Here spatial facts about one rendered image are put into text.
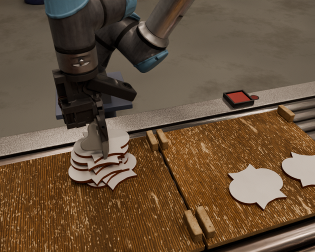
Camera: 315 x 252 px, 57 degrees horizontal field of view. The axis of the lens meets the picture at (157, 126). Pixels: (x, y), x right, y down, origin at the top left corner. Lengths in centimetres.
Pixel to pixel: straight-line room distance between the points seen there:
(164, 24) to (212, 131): 35
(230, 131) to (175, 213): 32
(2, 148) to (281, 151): 75
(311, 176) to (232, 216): 23
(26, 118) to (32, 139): 180
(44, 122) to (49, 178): 187
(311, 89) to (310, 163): 45
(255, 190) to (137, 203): 26
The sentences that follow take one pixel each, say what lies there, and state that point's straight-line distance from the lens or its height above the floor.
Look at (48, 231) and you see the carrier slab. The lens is 65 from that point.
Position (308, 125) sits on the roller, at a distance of 99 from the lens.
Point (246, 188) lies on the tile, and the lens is 69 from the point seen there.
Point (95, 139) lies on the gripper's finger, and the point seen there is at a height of 105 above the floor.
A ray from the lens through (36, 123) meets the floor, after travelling 260.
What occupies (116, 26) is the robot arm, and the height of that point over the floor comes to 113.
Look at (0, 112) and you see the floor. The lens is 287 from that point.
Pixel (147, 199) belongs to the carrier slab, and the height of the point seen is 94.
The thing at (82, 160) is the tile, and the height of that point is 99.
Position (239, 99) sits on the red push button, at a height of 93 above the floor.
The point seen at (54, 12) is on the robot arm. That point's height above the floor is 131.
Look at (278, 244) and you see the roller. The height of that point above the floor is 92.
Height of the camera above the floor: 145
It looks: 38 degrees down
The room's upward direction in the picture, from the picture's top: straight up
